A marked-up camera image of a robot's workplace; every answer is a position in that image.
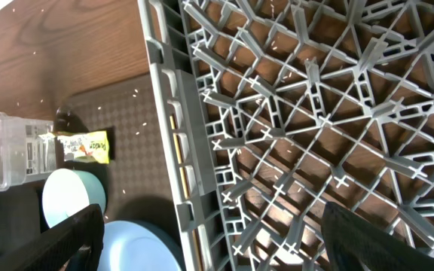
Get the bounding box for grey plastic dishwasher rack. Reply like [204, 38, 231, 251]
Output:
[139, 0, 434, 270]

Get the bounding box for yellow snack wrapper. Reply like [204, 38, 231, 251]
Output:
[39, 130, 110, 164]

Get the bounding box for dark brown serving tray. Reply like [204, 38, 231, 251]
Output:
[0, 73, 182, 271]

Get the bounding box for large blue plate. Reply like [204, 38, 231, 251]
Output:
[97, 221, 185, 271]

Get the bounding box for right wooden chopstick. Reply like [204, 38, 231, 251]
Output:
[192, 229, 203, 271]

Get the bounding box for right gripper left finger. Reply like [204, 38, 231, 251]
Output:
[0, 204, 105, 271]

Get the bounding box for left wooden chopstick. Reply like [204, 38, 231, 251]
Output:
[170, 115, 189, 199]

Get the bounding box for clear plastic bin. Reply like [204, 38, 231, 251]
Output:
[0, 112, 57, 191]

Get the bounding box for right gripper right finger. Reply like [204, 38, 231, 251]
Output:
[321, 202, 434, 271]

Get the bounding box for white bowl with rice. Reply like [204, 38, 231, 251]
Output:
[42, 169, 107, 228]

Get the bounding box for wooden chopstick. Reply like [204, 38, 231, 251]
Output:
[192, 229, 203, 271]
[170, 115, 189, 199]

